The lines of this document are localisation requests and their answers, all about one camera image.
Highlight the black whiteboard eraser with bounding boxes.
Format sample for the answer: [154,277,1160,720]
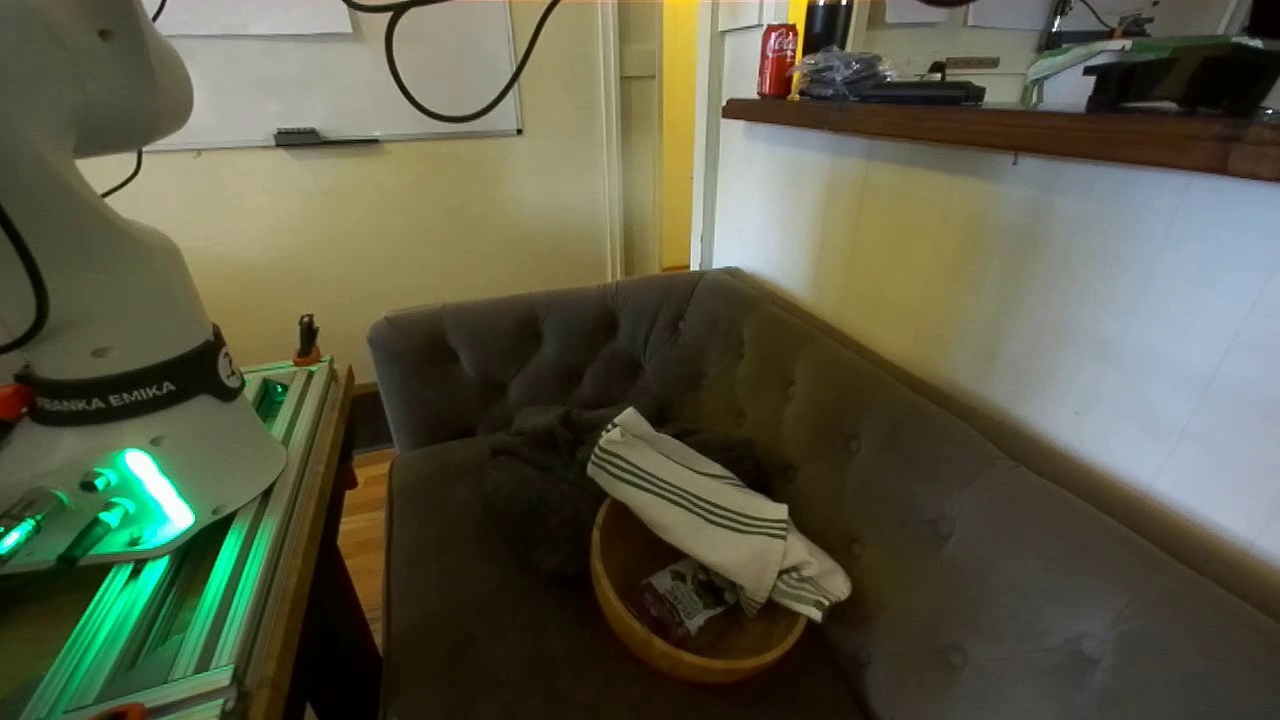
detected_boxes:
[272,127,382,149]

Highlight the aluminium frame robot table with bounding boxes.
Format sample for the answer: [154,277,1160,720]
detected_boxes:
[0,365,352,720]

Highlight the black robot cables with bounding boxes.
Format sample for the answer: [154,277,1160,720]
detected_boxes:
[341,0,569,127]

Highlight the red soda can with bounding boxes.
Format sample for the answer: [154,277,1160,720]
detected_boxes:
[757,23,798,102]

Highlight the yellow wooden bowl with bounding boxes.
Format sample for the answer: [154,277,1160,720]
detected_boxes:
[590,501,806,686]

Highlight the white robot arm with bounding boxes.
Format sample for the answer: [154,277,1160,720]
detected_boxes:
[0,0,286,571]

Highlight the grey tufted sofa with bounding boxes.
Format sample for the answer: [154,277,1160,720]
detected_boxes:
[374,274,1280,720]

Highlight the small snack packet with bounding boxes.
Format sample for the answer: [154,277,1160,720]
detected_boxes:
[641,559,738,642]

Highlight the dark grey cloth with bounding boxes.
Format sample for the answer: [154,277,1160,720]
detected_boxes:
[481,403,609,580]

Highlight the wall whiteboard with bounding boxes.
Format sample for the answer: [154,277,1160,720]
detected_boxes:
[146,0,520,152]

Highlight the dark clutter on shelf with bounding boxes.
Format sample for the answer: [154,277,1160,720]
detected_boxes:
[799,49,985,106]

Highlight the white green-striped towel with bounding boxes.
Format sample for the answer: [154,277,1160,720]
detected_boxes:
[590,409,854,622]

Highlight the brown wooden shelf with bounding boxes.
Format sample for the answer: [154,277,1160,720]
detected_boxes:
[720,102,1280,179]

